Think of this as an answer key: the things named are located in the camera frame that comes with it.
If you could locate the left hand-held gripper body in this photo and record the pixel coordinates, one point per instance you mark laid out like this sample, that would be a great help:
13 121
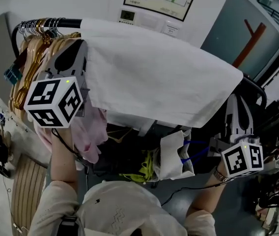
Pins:
48 99

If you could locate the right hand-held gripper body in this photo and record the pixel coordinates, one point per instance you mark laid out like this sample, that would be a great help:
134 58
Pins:
242 160

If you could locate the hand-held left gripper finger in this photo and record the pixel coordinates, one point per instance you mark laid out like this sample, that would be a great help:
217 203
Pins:
84 63
51 63

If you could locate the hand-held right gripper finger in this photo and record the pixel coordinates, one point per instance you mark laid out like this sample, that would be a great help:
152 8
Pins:
229 122
251 129

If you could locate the black clothes rail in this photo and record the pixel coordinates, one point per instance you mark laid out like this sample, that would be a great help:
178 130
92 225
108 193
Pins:
70 22

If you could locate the white cloth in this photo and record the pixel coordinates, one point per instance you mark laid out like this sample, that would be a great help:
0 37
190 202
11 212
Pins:
159 75

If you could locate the person's right forearm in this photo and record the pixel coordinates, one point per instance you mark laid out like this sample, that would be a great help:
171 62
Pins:
205 195

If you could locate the person's left forearm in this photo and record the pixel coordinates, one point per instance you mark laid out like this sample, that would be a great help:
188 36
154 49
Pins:
64 161

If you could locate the bunch of beige clothes hangers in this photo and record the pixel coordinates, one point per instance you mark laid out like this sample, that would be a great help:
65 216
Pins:
31 65

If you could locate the silver wristwatch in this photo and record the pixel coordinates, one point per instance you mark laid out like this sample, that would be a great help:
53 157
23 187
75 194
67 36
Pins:
221 176

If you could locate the teal plastic clips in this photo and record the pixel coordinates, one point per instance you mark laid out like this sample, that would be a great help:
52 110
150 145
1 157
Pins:
13 74

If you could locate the pink hanging garment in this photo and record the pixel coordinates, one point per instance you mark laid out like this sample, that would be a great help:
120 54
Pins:
90 136

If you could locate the orange coat tree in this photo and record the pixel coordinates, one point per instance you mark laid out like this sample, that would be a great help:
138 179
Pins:
250 43

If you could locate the white key card holder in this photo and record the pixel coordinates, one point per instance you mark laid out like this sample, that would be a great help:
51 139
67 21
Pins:
171 29

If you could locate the wooden slatted board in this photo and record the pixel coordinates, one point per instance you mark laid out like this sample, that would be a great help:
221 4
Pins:
27 193

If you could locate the framed floor plan sign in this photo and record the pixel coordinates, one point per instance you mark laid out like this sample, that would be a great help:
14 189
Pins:
159 1

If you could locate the black duffel bag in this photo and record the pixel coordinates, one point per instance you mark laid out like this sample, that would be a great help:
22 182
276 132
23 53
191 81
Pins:
124 161

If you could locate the black metal railing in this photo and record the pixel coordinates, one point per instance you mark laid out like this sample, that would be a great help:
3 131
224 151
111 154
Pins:
274 11

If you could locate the person's cream knit sweater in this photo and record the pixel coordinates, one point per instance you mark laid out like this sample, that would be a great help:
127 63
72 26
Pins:
119 210

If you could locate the white wall thermostat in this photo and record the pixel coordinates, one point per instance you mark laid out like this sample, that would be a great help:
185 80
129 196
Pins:
127 15

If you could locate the white wall switch panel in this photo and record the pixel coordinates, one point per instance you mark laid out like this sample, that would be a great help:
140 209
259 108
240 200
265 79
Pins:
150 21

